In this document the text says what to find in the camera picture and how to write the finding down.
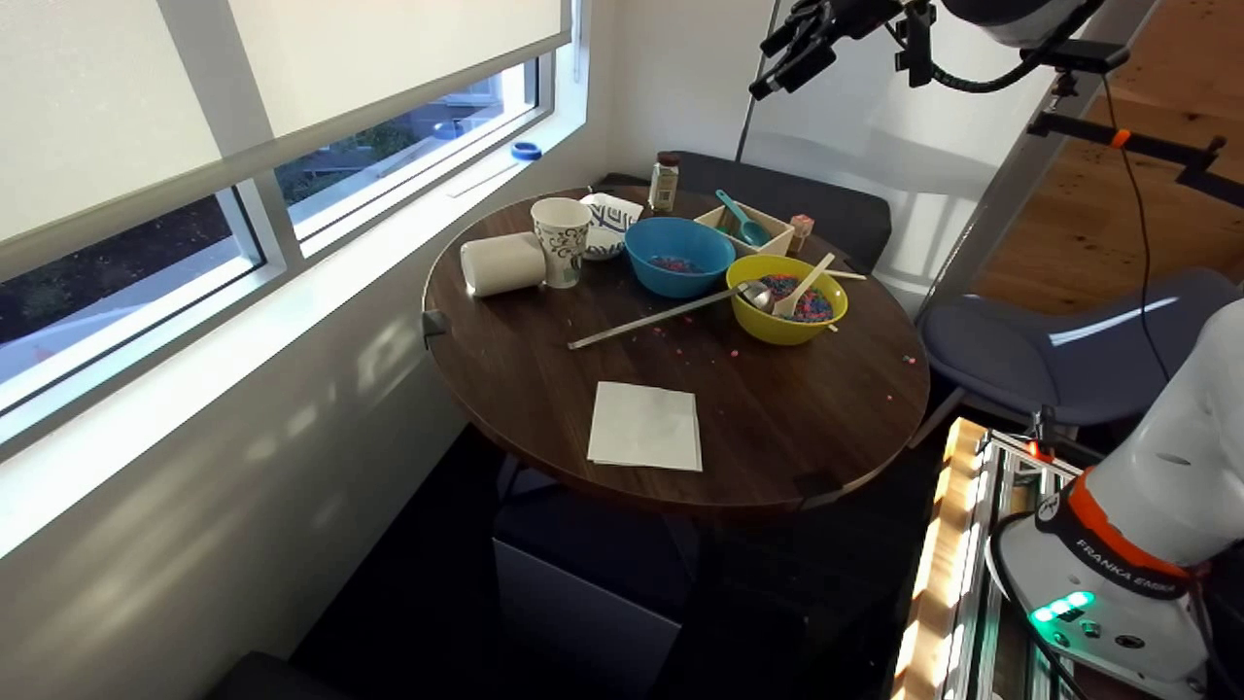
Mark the blue bowl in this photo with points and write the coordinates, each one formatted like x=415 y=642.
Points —
x=683 y=286

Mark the white paper towel roll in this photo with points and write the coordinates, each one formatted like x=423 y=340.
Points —
x=500 y=267

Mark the white paper napkin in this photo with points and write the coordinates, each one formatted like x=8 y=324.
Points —
x=644 y=427

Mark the white roller blind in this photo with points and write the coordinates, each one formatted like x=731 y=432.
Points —
x=91 y=92
x=389 y=54

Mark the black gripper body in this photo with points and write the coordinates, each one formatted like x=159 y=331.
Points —
x=859 y=18

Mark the long wooden stick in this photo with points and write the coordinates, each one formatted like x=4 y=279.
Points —
x=647 y=322

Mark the black stereo camera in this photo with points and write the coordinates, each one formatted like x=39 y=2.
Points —
x=1081 y=55

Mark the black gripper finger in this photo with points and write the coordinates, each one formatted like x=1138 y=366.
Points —
x=796 y=67
x=800 y=25

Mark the yellow bowl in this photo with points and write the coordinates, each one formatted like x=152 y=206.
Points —
x=783 y=329

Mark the white plastic utensil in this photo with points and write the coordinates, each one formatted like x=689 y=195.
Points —
x=805 y=286

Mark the teal measuring scoop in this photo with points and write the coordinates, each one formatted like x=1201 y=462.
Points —
x=744 y=220

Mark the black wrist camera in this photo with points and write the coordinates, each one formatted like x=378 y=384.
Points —
x=916 y=41

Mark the glass spice jar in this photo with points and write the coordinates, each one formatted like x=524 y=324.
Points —
x=661 y=184

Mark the white plastic spoon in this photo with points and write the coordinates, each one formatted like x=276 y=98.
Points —
x=850 y=273

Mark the blue dish on sill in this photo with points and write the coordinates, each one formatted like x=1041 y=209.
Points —
x=525 y=151

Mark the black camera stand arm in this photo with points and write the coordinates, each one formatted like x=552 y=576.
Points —
x=1166 y=151

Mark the grey blue chair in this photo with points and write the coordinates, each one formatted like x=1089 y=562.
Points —
x=1035 y=364

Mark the light wooden box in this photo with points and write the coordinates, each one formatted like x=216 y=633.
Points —
x=775 y=242

